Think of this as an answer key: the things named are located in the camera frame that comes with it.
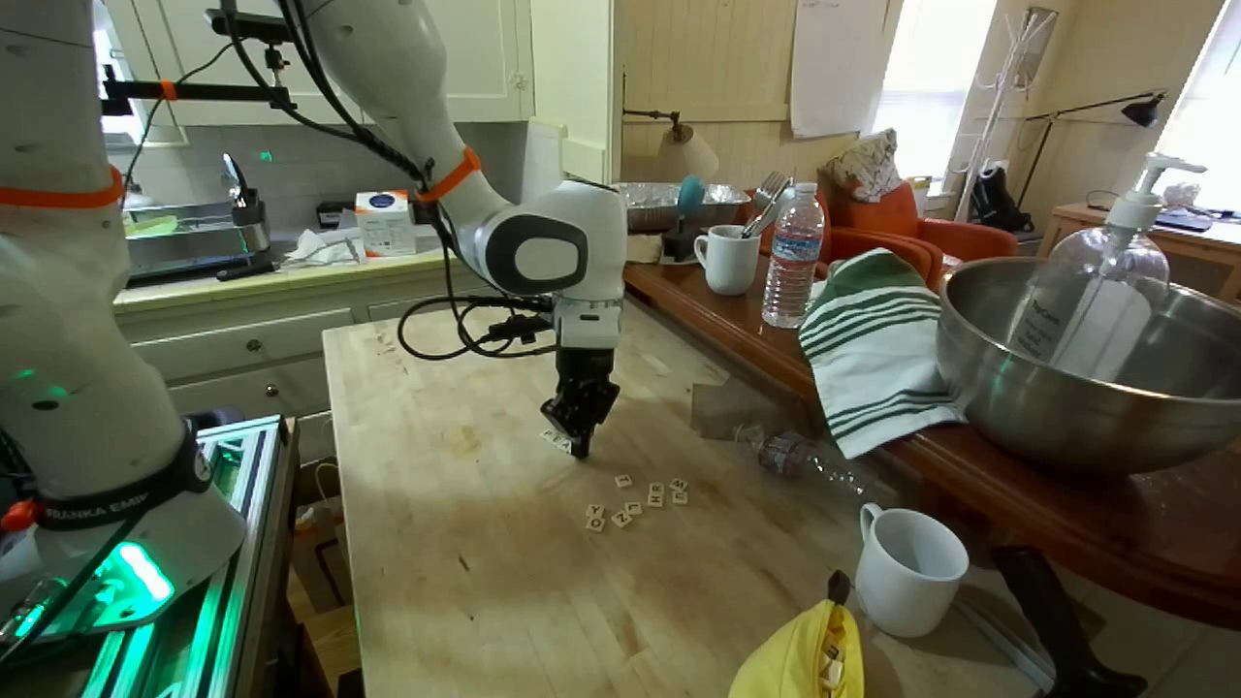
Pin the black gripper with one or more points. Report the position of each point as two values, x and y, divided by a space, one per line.
581 399

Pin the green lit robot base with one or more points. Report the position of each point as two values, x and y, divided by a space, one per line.
162 604

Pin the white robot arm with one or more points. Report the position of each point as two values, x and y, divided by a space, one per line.
84 409

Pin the letter tile S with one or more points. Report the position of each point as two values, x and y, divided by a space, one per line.
594 516

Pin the letter tile W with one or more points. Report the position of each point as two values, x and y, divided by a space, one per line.
627 512

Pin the letter tile H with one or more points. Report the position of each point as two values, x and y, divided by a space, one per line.
677 489

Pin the white mug on counter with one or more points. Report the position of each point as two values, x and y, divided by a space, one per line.
726 257

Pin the plastic water bottle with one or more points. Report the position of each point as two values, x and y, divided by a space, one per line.
792 257

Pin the green striped white towel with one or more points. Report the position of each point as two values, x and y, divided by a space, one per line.
870 339

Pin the yellow bag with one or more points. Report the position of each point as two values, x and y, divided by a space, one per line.
808 656

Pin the orange chair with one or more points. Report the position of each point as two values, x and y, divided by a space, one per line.
926 246

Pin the white mug on table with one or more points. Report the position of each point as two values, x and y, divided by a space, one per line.
908 572

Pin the clear soap pump bottle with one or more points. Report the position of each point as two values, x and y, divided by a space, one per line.
1091 302

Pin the large steel mixing bowl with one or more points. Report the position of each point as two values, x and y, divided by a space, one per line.
1173 401

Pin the black desk lamp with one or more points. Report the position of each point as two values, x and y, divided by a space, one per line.
1128 109

